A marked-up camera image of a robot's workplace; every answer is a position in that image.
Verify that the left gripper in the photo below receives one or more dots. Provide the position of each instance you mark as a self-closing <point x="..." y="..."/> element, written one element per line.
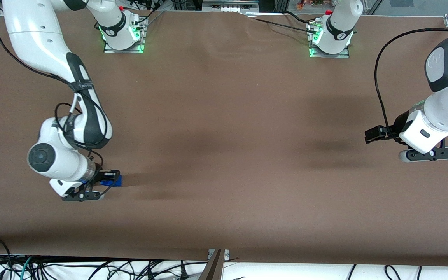
<point x="399" y="123"/>

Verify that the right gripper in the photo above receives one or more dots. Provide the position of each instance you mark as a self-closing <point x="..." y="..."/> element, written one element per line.
<point x="100" y="175"/>

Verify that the small blue plastic part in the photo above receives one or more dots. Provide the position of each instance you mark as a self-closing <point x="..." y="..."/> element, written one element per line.
<point x="117" y="182"/>

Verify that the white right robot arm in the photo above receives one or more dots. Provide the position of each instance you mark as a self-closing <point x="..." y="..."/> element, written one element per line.
<point x="33" y="39"/>

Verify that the brown table cover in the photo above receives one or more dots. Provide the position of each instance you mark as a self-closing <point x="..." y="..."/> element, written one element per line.
<point x="224" y="155"/>

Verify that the dark metal bar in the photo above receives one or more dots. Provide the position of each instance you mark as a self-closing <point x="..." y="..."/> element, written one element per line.
<point x="213" y="268"/>

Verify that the orange background clutter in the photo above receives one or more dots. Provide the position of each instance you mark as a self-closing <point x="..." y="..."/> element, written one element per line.
<point x="305" y="4"/>

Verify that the white power strip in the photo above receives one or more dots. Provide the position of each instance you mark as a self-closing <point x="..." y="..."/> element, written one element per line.
<point x="230" y="8"/>

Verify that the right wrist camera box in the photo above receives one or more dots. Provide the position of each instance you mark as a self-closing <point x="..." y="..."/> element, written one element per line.
<point x="80" y="196"/>

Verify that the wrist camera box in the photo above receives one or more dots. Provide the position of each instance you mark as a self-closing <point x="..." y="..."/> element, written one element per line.
<point x="428" y="154"/>
<point x="80" y="196"/>

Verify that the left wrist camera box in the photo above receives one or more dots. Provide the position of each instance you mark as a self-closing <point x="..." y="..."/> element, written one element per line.
<point x="428" y="154"/>

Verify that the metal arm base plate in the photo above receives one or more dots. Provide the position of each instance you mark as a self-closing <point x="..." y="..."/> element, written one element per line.
<point x="338" y="55"/>
<point x="125" y="51"/>

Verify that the small metal table bracket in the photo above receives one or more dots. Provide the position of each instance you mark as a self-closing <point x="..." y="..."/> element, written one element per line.
<point x="227" y="254"/>

